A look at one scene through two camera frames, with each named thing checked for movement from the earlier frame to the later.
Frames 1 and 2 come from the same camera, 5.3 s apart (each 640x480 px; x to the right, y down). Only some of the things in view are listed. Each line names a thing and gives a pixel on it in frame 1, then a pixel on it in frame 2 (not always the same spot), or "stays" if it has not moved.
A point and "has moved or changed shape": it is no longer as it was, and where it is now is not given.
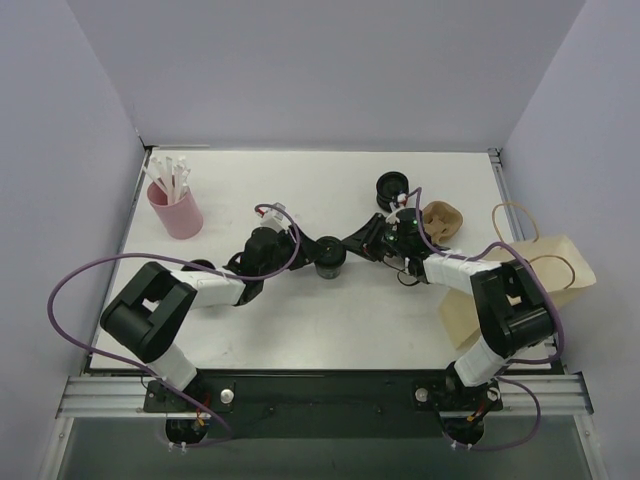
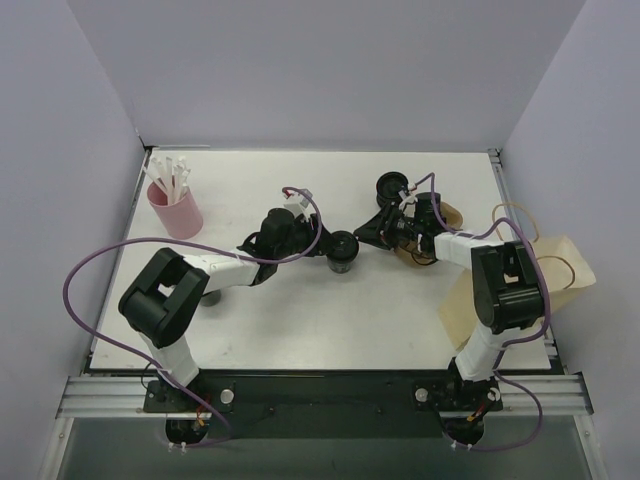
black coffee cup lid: [332, 253] has moved or changed shape
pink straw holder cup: [182, 217] stays
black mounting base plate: [316, 404] stays
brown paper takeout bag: [557, 263] stays
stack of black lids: [389, 185] stays
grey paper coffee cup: [328, 272] → [340, 267]
